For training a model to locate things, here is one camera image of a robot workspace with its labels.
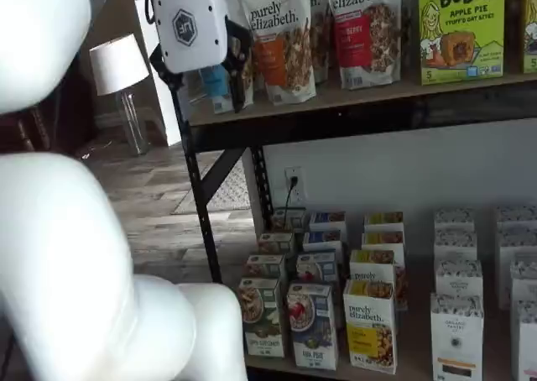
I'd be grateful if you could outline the green white oatmeal box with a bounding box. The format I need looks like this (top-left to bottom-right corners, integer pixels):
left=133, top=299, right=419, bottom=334
left=271, top=206, right=307, bottom=233
left=256, top=231, right=296, bottom=257
left=237, top=276, right=287, bottom=359
left=244, top=253, right=289, bottom=282

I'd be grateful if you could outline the green Bobo's snack box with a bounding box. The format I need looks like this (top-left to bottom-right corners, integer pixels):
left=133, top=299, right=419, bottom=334
left=417, top=0, right=507, bottom=86

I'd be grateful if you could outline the yellow purely elizabeth box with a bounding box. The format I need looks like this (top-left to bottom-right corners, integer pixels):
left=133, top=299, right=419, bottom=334
left=348, top=248, right=409, bottom=311
left=361, top=230, right=406, bottom=254
left=363, top=211, right=405, bottom=233
left=342, top=279, right=398, bottom=376

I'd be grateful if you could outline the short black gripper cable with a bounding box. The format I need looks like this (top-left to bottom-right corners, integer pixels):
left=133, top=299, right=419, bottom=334
left=143, top=0, right=160, bottom=25

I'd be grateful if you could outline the yellow snack box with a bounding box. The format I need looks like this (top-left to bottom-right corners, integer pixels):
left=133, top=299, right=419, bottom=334
left=521, top=0, right=537, bottom=76

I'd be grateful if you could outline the white shade table lamp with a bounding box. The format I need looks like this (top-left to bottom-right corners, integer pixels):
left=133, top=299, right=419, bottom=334
left=88, top=33, right=151, bottom=157

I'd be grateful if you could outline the red label granola bag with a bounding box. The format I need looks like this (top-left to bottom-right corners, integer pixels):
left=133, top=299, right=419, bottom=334
left=323, top=0, right=404, bottom=91

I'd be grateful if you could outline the white wall outlet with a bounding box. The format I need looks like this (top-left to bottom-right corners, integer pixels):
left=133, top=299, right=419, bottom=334
left=284, top=166, right=305, bottom=202

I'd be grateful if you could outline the grey patterned rug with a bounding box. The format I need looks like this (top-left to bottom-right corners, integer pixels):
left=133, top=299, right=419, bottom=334
left=170, top=158, right=253, bottom=215

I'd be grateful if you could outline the orange label granola bag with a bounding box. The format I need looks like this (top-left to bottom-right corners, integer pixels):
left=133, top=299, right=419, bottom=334
left=308, top=0, right=337, bottom=85
left=237, top=0, right=318, bottom=106

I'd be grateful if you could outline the black plug with cable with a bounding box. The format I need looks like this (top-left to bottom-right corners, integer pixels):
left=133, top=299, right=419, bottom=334
left=284, top=175, right=300, bottom=227

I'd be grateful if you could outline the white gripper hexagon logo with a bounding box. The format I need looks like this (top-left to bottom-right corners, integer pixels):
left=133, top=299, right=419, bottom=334
left=149, top=0, right=255, bottom=114

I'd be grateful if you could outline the blue label granola bag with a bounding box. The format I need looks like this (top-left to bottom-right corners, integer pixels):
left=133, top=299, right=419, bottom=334
left=196, top=0, right=255, bottom=116

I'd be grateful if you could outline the blue white oatmeal box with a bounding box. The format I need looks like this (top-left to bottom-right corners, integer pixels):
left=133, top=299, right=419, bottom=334
left=302, top=229, right=347, bottom=257
left=295, top=250, right=343, bottom=330
left=308, top=211, right=347, bottom=233
left=287, top=280, right=339, bottom=372

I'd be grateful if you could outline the black metal shelving rack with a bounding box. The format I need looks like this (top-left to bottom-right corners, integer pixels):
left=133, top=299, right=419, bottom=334
left=171, top=68, right=537, bottom=381

